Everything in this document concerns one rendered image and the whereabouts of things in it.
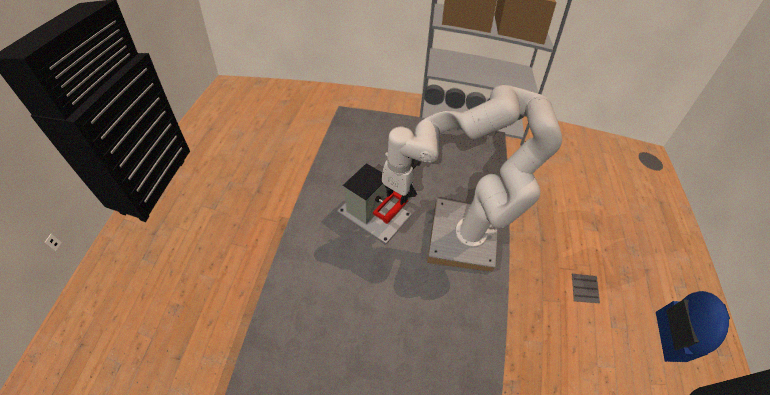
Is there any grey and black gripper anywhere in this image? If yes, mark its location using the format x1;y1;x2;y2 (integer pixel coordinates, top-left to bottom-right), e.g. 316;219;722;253
379;160;417;205

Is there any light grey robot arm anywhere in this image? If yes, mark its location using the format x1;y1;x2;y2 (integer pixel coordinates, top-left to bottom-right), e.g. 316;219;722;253
385;85;562;247

